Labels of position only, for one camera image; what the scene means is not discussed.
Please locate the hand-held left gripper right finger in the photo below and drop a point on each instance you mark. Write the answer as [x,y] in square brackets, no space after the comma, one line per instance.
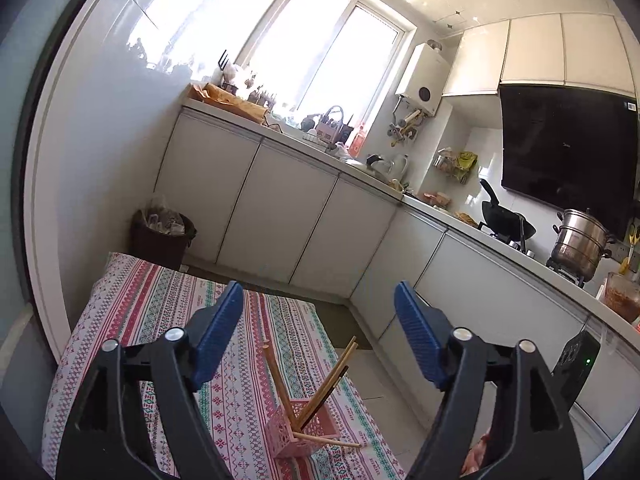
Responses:
[417,335]

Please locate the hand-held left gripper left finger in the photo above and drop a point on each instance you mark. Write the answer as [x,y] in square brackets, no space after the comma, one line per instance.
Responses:
[220,335]

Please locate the dark chopstick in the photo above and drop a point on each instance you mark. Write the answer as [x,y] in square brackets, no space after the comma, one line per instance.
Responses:
[325,400]

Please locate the pink plastic basket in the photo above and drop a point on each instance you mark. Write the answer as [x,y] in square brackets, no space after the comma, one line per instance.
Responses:
[305,435]

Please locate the person's right forearm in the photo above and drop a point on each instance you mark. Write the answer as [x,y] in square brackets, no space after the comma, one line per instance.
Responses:
[475,455]

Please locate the patterned striped tablecloth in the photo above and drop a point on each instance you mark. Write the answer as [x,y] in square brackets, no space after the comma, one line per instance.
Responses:
[150,320]

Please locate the brown floor mat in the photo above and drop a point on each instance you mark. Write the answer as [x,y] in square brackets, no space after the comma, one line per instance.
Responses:
[345,320]

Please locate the glass bowl with food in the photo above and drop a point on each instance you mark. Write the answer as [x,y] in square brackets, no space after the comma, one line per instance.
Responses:
[622,297]

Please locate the dark trash bin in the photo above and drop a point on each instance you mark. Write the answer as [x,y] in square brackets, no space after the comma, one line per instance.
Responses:
[162,237]

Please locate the steel steamer pot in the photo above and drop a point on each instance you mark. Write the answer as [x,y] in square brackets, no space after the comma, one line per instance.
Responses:
[582,245]

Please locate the white kitchen base cabinets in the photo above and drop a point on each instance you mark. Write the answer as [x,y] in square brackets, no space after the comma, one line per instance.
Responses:
[310,225]

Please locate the black wok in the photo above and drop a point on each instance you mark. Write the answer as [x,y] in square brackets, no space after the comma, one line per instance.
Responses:
[502,217]

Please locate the white kettle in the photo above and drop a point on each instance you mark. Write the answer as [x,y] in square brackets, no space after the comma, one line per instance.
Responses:
[400,166]

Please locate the red bottle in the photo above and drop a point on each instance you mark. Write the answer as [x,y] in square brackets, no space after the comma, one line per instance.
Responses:
[356,142]

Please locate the black range hood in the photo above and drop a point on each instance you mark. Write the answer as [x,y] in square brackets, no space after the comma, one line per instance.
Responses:
[570,145]

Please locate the utensil holder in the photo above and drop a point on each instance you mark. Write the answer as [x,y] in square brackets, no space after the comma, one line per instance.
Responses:
[331,127]

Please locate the brown paper package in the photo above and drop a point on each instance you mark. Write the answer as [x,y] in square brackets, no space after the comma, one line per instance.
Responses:
[225,101]

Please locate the white water heater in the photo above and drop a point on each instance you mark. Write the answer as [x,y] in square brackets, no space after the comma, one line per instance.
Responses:
[422,77]

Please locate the kitchen window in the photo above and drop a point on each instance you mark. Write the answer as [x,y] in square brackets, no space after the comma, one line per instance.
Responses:
[320,50]

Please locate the wall rack with packets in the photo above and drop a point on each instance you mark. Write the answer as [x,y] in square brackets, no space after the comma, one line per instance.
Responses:
[456,164]

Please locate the white wall cabinets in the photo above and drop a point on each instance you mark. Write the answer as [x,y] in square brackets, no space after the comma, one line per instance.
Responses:
[540,52]

